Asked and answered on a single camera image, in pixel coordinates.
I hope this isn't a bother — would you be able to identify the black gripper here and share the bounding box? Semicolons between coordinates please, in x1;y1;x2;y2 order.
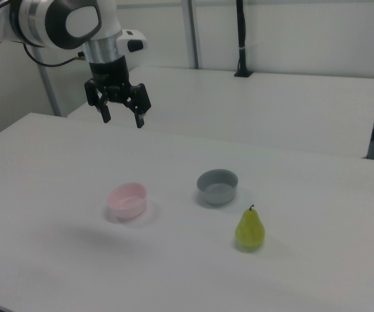
84;57;153;129

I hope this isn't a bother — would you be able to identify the green pear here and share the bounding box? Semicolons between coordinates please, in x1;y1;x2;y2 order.
234;204;266;252

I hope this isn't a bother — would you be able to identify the pink plastic bowl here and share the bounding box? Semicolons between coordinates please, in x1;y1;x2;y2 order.
106;183;149;219

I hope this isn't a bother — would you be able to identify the grey plastic bowl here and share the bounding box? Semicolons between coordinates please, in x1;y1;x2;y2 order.
195;168;240;205

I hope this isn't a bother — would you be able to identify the white side table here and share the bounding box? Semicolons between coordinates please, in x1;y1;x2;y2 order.
66;66;374;159

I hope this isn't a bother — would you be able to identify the grey metal frame post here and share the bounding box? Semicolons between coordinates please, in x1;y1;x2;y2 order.
36;63;62;117
180;0;205;70

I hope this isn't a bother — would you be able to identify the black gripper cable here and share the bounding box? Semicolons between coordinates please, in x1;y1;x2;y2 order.
23;42;87;68

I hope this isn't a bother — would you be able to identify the black camera pole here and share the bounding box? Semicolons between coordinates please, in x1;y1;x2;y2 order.
233;0;255;78

